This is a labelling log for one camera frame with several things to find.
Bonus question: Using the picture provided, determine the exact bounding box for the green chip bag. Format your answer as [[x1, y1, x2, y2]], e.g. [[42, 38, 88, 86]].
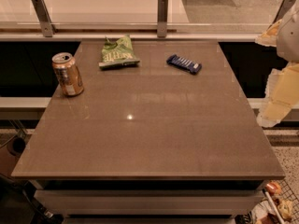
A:
[[99, 35, 140, 70]]

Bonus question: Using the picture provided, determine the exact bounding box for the white drawer front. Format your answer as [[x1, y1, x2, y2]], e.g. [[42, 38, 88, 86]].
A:
[[35, 190, 263, 216]]

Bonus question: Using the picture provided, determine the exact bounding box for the wire basket with snacks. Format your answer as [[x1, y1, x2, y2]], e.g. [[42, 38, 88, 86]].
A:
[[248, 180, 299, 224]]

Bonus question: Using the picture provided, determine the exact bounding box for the blue rxbar blueberry wrapper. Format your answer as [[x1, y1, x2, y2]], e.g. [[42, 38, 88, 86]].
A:
[[166, 54, 202, 75]]

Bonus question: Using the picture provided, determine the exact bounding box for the orange soda can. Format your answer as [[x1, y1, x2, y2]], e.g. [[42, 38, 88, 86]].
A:
[[52, 52, 84, 96]]

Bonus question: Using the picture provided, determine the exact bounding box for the left metal railing bracket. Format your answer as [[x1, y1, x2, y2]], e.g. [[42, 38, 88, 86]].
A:
[[31, 0, 55, 37]]

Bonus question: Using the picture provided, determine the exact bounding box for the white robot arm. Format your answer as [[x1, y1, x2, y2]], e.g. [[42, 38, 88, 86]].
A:
[[255, 7, 299, 128]]

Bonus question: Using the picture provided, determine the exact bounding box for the middle metal railing bracket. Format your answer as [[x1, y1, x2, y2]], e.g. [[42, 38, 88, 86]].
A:
[[157, 0, 168, 37]]

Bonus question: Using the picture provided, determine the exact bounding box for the metal railing bracket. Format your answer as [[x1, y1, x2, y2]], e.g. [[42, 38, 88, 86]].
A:
[[157, 0, 168, 37], [273, 0, 298, 22], [31, 0, 55, 37]]

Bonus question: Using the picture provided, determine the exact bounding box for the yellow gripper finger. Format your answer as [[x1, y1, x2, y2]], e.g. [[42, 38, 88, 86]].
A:
[[257, 63, 299, 128], [255, 20, 282, 47]]

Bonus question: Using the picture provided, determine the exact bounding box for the right metal railing bracket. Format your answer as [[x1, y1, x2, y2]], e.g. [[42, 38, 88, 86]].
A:
[[273, 0, 298, 22]]

